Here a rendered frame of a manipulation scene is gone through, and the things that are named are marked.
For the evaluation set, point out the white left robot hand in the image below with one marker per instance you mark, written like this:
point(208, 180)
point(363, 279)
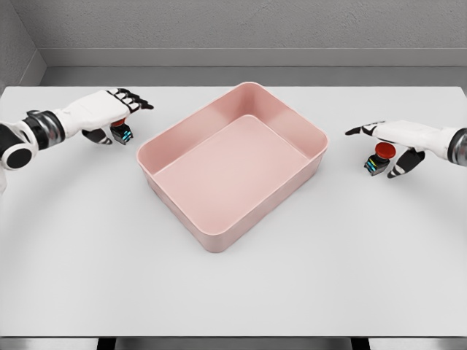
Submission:
point(97, 108)

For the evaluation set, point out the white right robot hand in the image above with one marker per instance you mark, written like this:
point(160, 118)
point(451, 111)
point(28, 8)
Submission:
point(401, 134)

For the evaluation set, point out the red button industrial switch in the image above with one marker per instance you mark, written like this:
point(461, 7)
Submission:
point(122, 132)
point(379, 157)

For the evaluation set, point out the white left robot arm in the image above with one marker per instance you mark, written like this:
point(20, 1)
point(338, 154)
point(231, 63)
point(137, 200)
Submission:
point(36, 133)

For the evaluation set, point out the pink rectangular plastic basket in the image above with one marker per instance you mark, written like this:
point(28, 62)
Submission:
point(233, 167)

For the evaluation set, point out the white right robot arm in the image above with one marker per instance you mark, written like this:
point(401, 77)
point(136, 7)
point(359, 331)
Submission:
point(454, 143)

